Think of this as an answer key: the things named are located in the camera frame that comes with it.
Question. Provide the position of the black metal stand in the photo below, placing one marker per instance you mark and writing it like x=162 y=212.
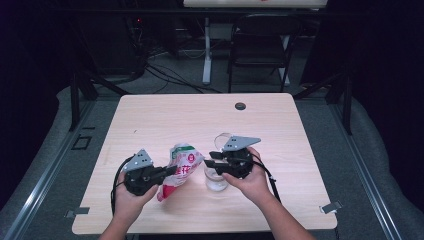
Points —
x=347 y=106
x=75 y=100

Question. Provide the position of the person's left hand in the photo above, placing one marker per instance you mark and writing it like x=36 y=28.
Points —
x=128 y=205

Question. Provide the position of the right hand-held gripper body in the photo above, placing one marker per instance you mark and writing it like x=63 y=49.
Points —
x=238 y=143

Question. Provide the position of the clear glass mug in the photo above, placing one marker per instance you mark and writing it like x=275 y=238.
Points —
x=216 y=183

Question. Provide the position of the pink snack bag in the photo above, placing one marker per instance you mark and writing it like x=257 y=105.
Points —
x=183 y=163

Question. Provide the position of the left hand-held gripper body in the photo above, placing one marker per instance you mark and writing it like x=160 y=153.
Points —
x=140 y=163

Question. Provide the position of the metal floor rail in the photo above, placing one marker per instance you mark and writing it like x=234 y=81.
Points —
x=43 y=180
x=370 y=186

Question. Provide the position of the black folding chair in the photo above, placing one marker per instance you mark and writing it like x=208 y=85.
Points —
x=263 y=33

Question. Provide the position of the person's right hand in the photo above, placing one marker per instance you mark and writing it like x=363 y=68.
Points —
x=255 y=186

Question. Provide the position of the white desk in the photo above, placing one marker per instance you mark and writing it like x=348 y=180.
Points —
x=233 y=3

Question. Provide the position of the grey table bracket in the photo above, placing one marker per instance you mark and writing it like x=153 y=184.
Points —
x=78 y=211
x=330 y=207

